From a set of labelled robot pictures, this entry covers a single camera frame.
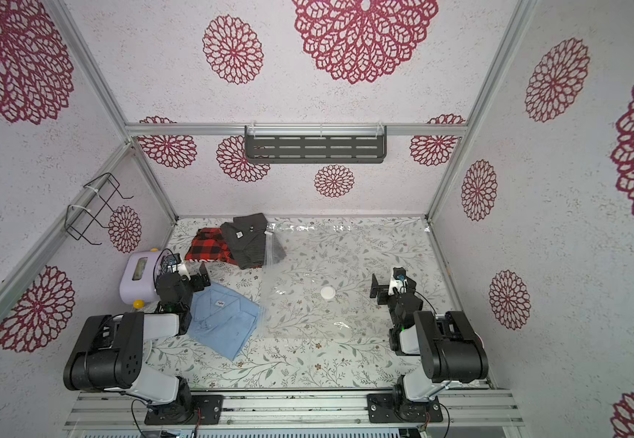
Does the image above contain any dark grey folded shirt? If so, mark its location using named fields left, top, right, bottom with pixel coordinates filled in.
left=220, top=213, right=286, bottom=269

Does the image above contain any dark grey wall shelf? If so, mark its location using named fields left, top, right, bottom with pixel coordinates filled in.
left=244, top=126, right=387, bottom=164

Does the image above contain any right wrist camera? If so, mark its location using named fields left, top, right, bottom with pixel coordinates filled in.
left=390, top=266, right=408, bottom=294

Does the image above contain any clear plastic vacuum bag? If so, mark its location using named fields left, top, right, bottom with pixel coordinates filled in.
left=258, top=216, right=456, bottom=342

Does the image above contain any red black plaid shirt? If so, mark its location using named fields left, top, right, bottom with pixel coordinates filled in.
left=184, top=228, right=238, bottom=266

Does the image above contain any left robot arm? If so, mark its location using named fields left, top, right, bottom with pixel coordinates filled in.
left=63, top=263, right=211, bottom=415

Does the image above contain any white vacuum bag valve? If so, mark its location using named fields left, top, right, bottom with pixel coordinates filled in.
left=320, top=286, right=336, bottom=300

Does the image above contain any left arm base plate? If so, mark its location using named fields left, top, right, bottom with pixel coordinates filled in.
left=144, top=394, right=224, bottom=426

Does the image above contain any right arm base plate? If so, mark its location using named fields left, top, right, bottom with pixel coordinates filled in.
left=366, top=392, right=444, bottom=423

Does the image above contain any black wire wall rack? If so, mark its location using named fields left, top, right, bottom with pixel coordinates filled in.
left=63, top=172, right=134, bottom=246

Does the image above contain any light blue shirt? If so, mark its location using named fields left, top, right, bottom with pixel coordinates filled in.
left=187, top=284, right=262, bottom=361

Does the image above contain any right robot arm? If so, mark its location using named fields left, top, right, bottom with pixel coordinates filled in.
left=370, top=266, right=489, bottom=414

